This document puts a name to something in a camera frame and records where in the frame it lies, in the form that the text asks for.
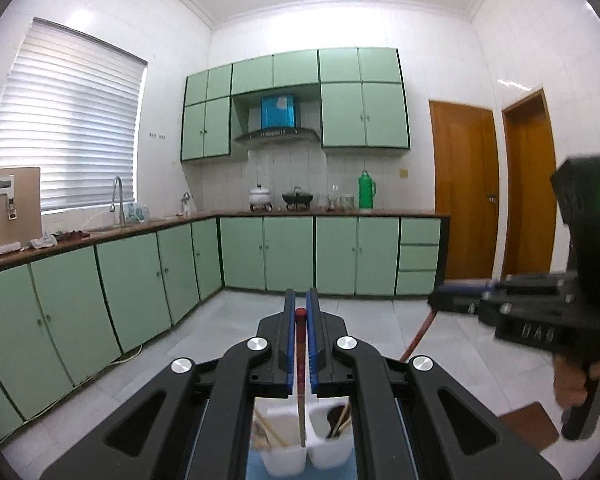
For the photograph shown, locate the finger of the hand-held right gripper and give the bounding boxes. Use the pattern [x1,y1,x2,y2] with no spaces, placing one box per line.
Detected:
[427,289,483,315]
[437,280,501,295]

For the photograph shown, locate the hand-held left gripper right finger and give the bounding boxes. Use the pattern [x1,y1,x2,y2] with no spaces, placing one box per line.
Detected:
[305,287,563,480]

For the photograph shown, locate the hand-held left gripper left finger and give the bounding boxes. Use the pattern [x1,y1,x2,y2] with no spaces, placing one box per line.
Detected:
[39,287,301,480]

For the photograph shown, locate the white plastic container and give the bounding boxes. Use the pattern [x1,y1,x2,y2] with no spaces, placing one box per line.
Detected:
[307,395,357,470]
[252,395,310,477]

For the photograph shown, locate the person's right hand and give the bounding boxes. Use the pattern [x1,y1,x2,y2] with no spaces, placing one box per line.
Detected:
[552,345,600,411]

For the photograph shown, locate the green lower kitchen cabinets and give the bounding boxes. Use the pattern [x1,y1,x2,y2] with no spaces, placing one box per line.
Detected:
[0,212,451,443]

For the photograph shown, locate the green kitchen cabinets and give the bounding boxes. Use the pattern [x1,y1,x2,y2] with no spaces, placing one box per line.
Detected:
[180,47,412,163]
[0,212,451,443]

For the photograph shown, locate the brown wooden door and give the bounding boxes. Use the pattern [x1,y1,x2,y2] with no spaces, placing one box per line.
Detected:
[429,100,501,281]
[501,89,563,278]

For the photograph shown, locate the green thermos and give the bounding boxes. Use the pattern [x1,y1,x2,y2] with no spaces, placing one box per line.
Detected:
[357,170,378,210]

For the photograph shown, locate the brown wooden stool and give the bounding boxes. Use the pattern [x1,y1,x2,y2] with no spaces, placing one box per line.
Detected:
[497,401,561,453]

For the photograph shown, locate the row of glass jars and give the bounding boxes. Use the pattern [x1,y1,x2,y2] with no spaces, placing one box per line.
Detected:
[316,192,356,212]

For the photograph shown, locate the black wok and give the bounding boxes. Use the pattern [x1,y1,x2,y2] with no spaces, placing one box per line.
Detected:
[281,186,315,211]

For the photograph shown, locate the white cooking pot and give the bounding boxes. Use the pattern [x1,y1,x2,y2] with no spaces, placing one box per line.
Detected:
[249,184,273,211]

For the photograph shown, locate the green upper kitchen cabinets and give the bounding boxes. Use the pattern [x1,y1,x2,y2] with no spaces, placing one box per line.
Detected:
[180,47,412,163]

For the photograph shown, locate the range hood with blue film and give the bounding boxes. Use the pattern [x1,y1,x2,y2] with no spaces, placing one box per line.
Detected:
[233,94,322,148]

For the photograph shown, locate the steel kitchen faucet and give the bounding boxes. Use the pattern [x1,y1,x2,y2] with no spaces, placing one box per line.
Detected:
[111,176,127,226]

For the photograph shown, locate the crumpled cloth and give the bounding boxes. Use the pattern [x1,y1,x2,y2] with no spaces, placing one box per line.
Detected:
[27,232,60,251]

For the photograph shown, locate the cardboard board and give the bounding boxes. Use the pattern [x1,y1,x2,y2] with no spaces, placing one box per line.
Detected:
[0,166,43,258]

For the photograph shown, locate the white window blind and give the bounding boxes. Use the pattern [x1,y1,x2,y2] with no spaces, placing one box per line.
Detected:
[0,17,148,213]

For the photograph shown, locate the white floor cable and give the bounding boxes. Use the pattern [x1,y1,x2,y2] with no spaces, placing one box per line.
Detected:
[107,342,146,366]

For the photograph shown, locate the white wall-mount device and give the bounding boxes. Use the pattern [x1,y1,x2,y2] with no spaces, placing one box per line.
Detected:
[0,172,20,225]

